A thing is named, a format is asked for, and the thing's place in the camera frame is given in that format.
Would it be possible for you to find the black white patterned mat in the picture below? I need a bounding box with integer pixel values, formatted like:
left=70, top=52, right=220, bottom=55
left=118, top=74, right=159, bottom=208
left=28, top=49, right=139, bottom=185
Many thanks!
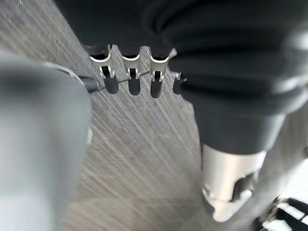
left=254, top=194, right=308, bottom=231

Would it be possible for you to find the silver robot leg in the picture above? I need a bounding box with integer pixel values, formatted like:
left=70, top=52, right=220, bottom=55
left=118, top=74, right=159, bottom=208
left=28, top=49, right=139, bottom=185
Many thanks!
left=0, top=49, right=94, bottom=231

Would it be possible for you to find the dark robot foot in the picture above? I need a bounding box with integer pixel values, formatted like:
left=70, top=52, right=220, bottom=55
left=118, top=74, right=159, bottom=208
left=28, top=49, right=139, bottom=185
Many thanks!
left=78, top=75, right=101, bottom=94

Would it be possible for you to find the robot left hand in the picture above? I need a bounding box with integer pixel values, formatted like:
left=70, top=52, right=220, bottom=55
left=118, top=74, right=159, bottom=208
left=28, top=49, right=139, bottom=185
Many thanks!
left=54, top=0, right=308, bottom=222

